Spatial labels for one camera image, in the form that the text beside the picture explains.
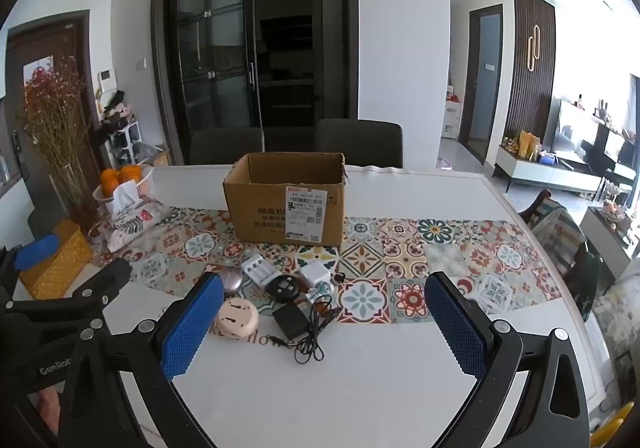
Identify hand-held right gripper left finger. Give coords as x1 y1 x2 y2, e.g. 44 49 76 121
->
60 272 226 448

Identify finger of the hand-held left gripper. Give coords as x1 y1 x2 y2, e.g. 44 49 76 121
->
0 234 61 300
10 258 133 329

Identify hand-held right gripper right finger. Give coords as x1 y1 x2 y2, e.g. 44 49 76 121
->
424 271 591 448

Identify white battery charger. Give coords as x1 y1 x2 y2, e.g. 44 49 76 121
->
241 254 275 285

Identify white cube charger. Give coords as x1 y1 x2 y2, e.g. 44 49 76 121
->
299 264 328 286

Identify brown cardboard box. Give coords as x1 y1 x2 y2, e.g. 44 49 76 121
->
223 151 348 249

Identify yellow woven basket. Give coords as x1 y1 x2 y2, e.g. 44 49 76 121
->
19 219 95 300

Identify pink round case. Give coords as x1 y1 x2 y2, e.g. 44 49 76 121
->
215 297 260 340

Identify leaf-print tissue pouch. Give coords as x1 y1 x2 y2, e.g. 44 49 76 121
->
102 181 173 251

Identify glass vase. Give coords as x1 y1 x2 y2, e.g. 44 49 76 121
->
47 163 101 235

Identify patterned tile-print table runner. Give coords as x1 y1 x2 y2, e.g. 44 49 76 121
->
92 205 551 325

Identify white fruit basket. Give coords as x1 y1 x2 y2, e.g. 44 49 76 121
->
92 164 155 203

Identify black power adapter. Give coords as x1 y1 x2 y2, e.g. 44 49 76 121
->
272 303 310 339

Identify white shoe rack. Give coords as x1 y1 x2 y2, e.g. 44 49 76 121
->
102 121 146 169

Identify wooden chair with striped cloth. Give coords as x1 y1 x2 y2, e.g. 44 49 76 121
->
519 189 601 324

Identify dried red flower bunch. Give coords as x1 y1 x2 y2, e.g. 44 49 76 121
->
17 56 96 169

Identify plush toys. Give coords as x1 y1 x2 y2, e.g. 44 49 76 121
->
100 89 137 129

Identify white low cabinet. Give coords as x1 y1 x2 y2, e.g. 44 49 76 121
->
494 144 603 201

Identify dark dining chair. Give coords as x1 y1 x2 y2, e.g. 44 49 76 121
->
314 118 404 169
189 127 265 166

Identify grey side table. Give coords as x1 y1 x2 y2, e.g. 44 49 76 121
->
580 205 640 281

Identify yellow object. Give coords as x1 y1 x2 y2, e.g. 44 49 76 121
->
590 403 636 448

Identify yellow bags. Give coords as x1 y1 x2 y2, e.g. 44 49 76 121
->
517 131 542 161

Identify white drawer cabinet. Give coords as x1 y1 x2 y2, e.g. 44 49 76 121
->
442 98 461 139

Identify vase of dried flowers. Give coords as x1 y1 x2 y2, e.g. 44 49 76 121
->
4 11 101 229

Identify dark sliding glass door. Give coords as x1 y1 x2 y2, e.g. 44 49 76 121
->
152 0 358 164

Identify dark interior door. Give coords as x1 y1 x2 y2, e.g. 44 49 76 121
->
459 4 503 164

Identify black round cable reel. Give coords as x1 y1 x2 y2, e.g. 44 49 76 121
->
265 274 300 301

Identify black cable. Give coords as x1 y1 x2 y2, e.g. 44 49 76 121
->
277 295 346 365

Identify dark slatted wall panel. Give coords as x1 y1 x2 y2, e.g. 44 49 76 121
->
502 0 557 149

